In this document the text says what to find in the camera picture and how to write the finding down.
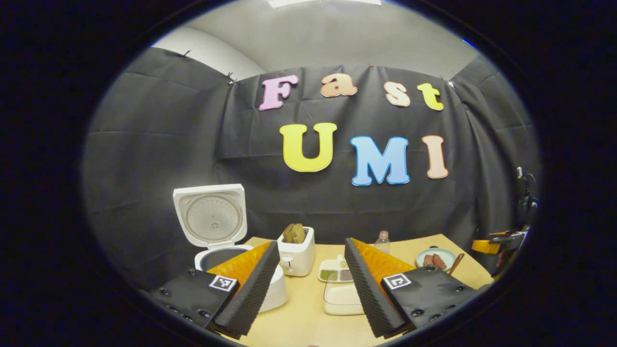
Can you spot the brown bread slice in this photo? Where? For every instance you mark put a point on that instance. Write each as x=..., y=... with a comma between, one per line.
x=288, y=233
x=300, y=234

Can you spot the white sectioned grain dish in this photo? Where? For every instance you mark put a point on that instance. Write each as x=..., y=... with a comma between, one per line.
x=330, y=274

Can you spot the pale green plate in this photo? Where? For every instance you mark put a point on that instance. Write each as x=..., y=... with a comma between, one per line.
x=446, y=254

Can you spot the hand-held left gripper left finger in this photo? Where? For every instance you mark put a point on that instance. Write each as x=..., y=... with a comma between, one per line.
x=250, y=294

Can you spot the clear plastic container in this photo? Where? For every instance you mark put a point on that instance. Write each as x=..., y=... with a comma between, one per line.
x=342, y=308

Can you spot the red meat slice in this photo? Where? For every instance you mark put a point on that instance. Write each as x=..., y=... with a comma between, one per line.
x=439, y=261
x=428, y=260

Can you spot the white toaster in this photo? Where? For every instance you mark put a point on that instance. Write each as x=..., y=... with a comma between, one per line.
x=299, y=258

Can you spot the white rice cooker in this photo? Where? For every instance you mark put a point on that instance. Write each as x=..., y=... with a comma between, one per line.
x=212, y=217

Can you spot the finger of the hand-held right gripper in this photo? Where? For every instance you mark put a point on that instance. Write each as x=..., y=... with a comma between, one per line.
x=482, y=245

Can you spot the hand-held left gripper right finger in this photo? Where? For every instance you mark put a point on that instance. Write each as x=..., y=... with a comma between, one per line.
x=368, y=289

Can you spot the clear plastic bottle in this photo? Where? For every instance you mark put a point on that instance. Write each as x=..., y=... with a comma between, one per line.
x=382, y=243

